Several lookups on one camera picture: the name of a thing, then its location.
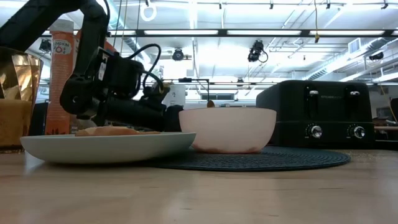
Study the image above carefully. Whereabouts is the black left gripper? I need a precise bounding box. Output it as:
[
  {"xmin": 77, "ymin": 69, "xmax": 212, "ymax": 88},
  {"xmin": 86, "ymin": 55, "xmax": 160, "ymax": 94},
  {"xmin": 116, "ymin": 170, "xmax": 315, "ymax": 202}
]
[{"xmin": 93, "ymin": 83, "xmax": 185, "ymax": 133}]

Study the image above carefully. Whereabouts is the brown bagel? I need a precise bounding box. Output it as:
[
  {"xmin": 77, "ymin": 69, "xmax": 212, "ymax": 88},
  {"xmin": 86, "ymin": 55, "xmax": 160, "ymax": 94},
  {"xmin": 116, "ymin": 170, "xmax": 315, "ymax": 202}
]
[{"xmin": 75, "ymin": 125, "xmax": 161, "ymax": 137}]

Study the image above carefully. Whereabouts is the white round bowl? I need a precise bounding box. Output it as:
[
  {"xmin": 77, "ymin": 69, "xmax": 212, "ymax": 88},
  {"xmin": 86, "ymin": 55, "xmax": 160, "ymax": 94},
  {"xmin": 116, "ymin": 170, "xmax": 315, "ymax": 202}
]
[{"xmin": 178, "ymin": 107, "xmax": 277, "ymax": 154}]

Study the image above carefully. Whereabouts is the white shallow plate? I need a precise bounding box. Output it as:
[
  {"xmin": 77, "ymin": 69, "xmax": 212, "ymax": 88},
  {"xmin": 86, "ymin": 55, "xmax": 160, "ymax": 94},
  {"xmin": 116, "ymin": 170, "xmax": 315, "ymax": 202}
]
[{"xmin": 20, "ymin": 132, "xmax": 197, "ymax": 165}]

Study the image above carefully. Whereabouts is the pumpkin O's cereal box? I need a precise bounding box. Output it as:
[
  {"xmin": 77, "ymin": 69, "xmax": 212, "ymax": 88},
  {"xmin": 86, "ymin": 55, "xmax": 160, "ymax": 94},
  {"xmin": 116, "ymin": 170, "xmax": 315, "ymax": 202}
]
[{"xmin": 45, "ymin": 19, "xmax": 118, "ymax": 136}]

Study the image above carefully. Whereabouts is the dark round woven placemat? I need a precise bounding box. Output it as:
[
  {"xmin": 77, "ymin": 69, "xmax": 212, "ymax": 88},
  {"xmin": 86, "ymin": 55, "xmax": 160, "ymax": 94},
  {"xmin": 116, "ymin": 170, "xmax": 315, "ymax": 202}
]
[{"xmin": 146, "ymin": 146, "xmax": 352, "ymax": 172}]

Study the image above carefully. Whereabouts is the gold faceted glass of juice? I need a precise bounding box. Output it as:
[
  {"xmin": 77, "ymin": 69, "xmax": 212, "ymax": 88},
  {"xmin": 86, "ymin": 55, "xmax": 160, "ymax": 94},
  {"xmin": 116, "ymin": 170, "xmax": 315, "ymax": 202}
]
[{"xmin": 0, "ymin": 46, "xmax": 44, "ymax": 153}]

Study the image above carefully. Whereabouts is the white background machine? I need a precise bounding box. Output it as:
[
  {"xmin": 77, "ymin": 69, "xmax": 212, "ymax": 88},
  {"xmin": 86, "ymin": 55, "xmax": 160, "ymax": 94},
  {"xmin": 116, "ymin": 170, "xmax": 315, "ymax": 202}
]
[{"xmin": 167, "ymin": 84, "xmax": 187, "ymax": 108}]

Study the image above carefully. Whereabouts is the long black ceiling truss bar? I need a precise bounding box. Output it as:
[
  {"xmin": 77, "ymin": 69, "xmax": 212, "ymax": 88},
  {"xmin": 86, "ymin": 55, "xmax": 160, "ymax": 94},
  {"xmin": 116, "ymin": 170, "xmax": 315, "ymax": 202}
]
[{"xmin": 42, "ymin": 29, "xmax": 398, "ymax": 38}]

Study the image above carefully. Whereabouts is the black four-slot toaster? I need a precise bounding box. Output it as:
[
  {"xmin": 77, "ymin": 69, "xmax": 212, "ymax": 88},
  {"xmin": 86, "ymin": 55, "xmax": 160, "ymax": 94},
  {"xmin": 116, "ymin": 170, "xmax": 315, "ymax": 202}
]
[{"xmin": 256, "ymin": 80, "xmax": 376, "ymax": 149}]

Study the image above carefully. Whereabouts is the grey air vent grille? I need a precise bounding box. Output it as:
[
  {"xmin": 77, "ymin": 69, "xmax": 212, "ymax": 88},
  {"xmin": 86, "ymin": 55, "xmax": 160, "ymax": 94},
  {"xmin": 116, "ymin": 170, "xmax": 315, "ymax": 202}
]
[{"xmin": 348, "ymin": 37, "xmax": 361, "ymax": 54}]

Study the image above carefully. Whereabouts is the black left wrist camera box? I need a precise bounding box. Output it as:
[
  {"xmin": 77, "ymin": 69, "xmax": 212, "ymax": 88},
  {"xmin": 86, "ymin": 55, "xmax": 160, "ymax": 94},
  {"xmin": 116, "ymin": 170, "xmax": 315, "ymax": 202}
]
[{"xmin": 96, "ymin": 46, "xmax": 144, "ymax": 99}]

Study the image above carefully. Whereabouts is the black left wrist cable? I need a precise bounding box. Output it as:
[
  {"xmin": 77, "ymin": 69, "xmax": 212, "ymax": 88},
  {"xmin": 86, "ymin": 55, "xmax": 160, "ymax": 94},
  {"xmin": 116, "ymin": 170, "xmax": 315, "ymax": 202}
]
[{"xmin": 126, "ymin": 43, "xmax": 165, "ymax": 94}]

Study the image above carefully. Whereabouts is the white hanging ring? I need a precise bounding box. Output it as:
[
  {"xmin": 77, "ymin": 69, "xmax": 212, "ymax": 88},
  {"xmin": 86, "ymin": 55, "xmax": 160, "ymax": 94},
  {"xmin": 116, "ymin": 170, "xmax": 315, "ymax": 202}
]
[{"xmin": 139, "ymin": 2, "xmax": 157, "ymax": 22}]

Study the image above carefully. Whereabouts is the yellow hanging cable with plug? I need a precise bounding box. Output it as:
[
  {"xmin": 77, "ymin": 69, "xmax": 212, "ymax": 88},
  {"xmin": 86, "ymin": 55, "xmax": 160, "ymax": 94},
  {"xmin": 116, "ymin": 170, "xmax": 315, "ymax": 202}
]
[{"xmin": 313, "ymin": 0, "xmax": 321, "ymax": 44}]

